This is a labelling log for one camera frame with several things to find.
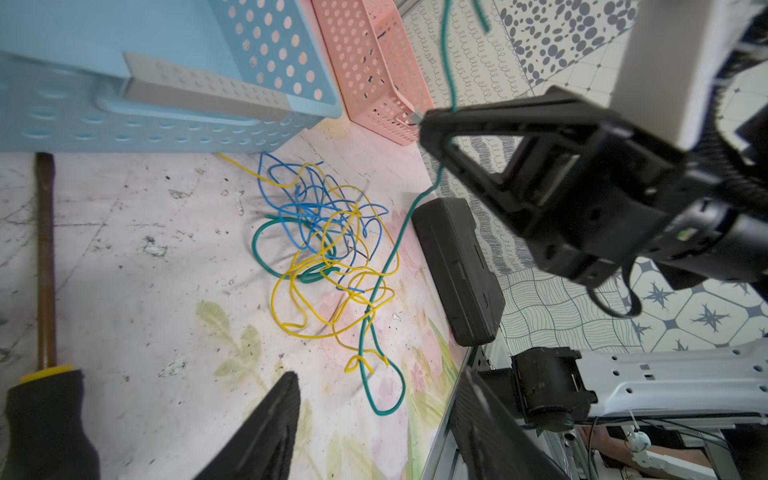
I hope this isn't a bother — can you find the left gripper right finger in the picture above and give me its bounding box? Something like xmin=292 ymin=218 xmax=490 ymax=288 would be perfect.
xmin=452 ymin=370 xmax=567 ymax=480

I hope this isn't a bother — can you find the black yellow screwdriver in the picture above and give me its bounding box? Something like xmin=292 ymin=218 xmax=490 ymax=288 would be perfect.
xmin=1 ymin=152 xmax=100 ymax=479

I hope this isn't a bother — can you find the black case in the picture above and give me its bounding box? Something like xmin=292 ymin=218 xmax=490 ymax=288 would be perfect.
xmin=412 ymin=198 xmax=505 ymax=347

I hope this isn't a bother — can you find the pink perforated basket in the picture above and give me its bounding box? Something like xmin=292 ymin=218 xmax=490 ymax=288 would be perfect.
xmin=312 ymin=0 xmax=434 ymax=146

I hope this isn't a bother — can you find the yellow cable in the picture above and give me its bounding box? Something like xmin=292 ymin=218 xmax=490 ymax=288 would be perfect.
xmin=215 ymin=152 xmax=402 ymax=374

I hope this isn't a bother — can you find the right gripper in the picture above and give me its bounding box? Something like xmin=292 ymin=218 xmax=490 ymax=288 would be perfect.
xmin=419 ymin=87 xmax=767 ymax=297

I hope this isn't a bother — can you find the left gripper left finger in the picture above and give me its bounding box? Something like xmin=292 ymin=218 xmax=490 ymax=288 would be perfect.
xmin=197 ymin=371 xmax=300 ymax=480

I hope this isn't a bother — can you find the blue cable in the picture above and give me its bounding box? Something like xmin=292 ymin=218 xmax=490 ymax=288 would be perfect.
xmin=257 ymin=151 xmax=390 ymax=295

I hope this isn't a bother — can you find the blue perforated basket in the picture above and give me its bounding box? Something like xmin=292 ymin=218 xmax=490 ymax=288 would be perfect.
xmin=1 ymin=1 xmax=343 ymax=153

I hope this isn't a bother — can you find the aluminium rail frame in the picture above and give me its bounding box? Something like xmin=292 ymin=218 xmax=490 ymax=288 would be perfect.
xmin=422 ymin=347 xmax=598 ymax=479

